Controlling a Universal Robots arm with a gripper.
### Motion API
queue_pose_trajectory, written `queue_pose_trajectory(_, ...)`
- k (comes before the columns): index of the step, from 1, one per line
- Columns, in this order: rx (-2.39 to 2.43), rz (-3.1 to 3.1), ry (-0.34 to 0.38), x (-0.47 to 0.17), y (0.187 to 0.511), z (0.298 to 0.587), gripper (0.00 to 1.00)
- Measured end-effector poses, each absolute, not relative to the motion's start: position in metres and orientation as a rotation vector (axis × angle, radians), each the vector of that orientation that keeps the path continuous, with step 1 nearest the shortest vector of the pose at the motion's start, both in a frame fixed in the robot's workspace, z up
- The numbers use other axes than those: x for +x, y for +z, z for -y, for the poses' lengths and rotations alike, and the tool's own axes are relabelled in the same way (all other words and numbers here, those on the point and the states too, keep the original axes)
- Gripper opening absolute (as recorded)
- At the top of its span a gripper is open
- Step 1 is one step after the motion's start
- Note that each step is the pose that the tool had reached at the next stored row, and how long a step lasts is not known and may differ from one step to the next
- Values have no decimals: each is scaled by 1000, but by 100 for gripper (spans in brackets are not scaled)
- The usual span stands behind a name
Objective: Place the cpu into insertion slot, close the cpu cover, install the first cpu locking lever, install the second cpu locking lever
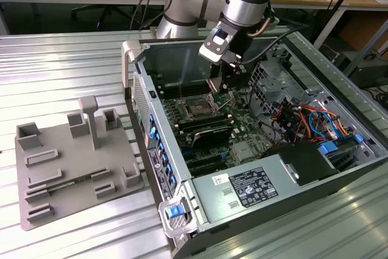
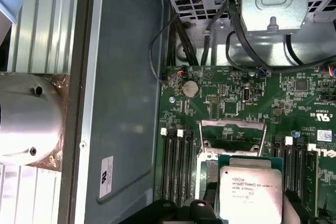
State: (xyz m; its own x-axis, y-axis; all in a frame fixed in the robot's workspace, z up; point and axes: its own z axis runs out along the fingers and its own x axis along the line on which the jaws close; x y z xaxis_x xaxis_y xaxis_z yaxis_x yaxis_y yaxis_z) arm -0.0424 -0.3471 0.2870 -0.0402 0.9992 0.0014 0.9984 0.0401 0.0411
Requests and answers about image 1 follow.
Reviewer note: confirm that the silver green CPU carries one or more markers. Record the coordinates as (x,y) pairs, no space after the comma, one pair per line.
(214,85)

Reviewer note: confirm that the metal locking lever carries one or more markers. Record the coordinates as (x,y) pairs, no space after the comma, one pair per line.
(180,90)

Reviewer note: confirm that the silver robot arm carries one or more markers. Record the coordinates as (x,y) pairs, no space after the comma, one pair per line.
(245,4)

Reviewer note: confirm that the CPU socket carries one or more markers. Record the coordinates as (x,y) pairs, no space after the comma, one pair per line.
(197,108)

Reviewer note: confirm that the metal drive cage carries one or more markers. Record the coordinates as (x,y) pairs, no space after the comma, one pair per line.
(272,83)

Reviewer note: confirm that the green motherboard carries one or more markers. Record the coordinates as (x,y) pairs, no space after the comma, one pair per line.
(245,119)

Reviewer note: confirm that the black expansion card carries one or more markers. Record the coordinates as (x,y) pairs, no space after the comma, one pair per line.
(212,136)

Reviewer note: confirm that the brown cardboard box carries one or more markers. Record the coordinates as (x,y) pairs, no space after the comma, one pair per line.
(360,31)

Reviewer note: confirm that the grey open PC case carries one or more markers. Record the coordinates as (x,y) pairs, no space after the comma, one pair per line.
(166,137)

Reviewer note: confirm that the black plastic air shroud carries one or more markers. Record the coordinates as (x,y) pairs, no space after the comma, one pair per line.
(303,162)

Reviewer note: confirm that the silver power supply unit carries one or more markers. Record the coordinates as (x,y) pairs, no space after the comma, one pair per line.
(209,195)

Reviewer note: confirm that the blue case latch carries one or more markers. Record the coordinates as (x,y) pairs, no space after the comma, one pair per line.
(173,213)

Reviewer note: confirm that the grey parts rack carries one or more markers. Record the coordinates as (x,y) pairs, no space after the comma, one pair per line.
(75,162)

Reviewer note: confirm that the green RAM stick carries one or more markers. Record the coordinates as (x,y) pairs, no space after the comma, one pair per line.
(69,183)

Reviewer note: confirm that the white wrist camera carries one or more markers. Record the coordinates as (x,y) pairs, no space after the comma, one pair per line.
(216,46)

